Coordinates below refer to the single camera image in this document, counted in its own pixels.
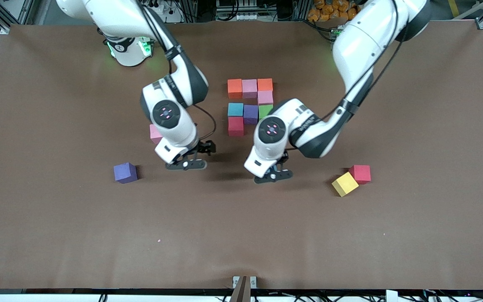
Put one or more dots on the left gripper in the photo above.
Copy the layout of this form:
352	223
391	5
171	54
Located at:
284	158

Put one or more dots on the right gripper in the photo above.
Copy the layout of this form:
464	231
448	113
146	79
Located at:
205	147

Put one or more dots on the red foam cube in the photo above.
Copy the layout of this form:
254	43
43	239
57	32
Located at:
361	174
235	126

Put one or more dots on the green foam cube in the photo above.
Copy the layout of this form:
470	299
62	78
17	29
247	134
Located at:
264	111

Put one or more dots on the purple foam cube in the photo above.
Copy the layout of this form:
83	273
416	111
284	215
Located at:
125	172
250	114

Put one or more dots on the lilac foam cube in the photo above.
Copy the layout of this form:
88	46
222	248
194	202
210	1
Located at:
249	88
265	97

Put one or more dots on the orange foam cube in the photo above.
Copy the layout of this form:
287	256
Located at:
265	84
235	88

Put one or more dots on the yellow foam cube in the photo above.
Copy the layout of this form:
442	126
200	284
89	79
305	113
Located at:
345	184

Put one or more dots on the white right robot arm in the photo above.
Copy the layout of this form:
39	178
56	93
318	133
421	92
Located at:
120	16

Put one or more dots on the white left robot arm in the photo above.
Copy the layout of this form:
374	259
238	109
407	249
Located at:
363	37

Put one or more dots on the pink foam cube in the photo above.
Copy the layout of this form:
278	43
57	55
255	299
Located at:
154	134

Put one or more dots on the brown table cover sheet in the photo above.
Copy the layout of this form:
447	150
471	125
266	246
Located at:
241	235

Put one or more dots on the white power strip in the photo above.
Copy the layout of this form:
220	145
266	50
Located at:
170	12

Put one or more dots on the black electronics unit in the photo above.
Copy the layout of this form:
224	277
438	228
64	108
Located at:
224	4

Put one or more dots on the pile of orange objects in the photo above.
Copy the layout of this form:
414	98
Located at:
329	10

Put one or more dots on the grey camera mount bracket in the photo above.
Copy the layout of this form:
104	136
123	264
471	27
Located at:
243	289

